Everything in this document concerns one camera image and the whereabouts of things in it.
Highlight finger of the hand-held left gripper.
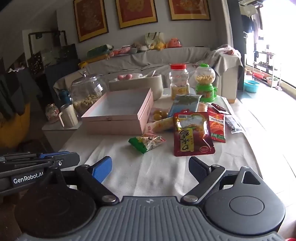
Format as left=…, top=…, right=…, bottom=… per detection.
left=0, top=151, right=70, bottom=162
left=14, top=152, right=80, bottom=169

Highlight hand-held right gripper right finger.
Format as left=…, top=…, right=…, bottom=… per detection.
left=180, top=156, right=264, bottom=205

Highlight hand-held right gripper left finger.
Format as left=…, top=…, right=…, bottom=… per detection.
left=46, top=156, right=119, bottom=206

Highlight large red snack packet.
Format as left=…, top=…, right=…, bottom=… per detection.
left=173, top=112, right=216, bottom=157

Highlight pink cardboard box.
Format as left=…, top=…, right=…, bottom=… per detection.
left=81, top=88, right=154, bottom=136

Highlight orange-red snack packet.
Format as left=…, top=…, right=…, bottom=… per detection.
left=207, top=108, right=226, bottom=143

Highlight green snack packet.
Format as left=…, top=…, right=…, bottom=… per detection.
left=128, top=134, right=167, bottom=154

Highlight yellow snack packet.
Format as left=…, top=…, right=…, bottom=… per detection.
left=146, top=116, right=176, bottom=134

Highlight blue snack packet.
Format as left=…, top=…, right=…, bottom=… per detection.
left=168, top=94, right=203, bottom=118

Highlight small glass jar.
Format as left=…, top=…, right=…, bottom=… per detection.
left=45, top=103, right=61, bottom=123

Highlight white mug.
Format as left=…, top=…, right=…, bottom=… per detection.
left=59, top=103, right=79, bottom=128

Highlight yellow bean bag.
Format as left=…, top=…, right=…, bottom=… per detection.
left=0, top=102, right=32, bottom=149

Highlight white tablecloth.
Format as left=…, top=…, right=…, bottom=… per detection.
left=58, top=88, right=264, bottom=203

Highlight dark clear packet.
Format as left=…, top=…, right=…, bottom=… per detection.
left=224, top=115, right=245, bottom=134

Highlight blue bottle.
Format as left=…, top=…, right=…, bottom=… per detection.
left=59, top=90, right=72, bottom=107

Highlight small dark red packet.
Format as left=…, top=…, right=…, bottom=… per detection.
left=209, top=103, right=229, bottom=115

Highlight glass jar with nuts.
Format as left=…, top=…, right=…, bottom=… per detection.
left=69, top=72, right=109, bottom=117

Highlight packet of yellow round candies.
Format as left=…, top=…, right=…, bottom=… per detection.
left=153, top=109, right=169, bottom=121

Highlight green gumball machine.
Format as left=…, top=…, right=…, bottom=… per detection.
left=193, top=63, right=218, bottom=103

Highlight plastic jar with red lid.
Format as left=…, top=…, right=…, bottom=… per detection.
left=169, top=64, right=190, bottom=100

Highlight grey oval container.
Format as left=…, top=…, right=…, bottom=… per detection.
left=108, top=74, right=164, bottom=101

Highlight blue basin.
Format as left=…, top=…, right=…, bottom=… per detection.
left=243, top=79, right=261, bottom=93

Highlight glass tank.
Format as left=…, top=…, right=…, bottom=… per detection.
left=27, top=30, right=78, bottom=75

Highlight green plush toy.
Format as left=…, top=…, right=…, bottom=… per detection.
left=87, top=44, right=114, bottom=58

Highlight sofa with grey cover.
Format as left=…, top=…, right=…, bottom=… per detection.
left=53, top=46, right=244, bottom=104

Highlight pink plush toy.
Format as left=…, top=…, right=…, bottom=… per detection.
left=113, top=46, right=133, bottom=56

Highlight pile of clothes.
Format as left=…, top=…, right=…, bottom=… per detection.
left=213, top=44, right=241, bottom=57

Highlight metal shelf rack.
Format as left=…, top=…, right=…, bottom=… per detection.
left=253, top=50, right=282, bottom=88

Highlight grey plush toy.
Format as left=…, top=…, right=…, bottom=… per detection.
left=129, top=42, right=148, bottom=54

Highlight orange plush toy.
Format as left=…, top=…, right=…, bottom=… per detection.
left=167, top=38, right=183, bottom=49

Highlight white tote bag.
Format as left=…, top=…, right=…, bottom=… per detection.
left=145, top=32, right=165, bottom=47

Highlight framed red picture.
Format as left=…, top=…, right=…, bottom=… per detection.
left=115, top=0, right=159, bottom=29
left=168, top=0, right=211, bottom=21
left=73, top=0, right=109, bottom=43

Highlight hanging clothes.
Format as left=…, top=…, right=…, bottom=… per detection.
left=240, top=2, right=264, bottom=45

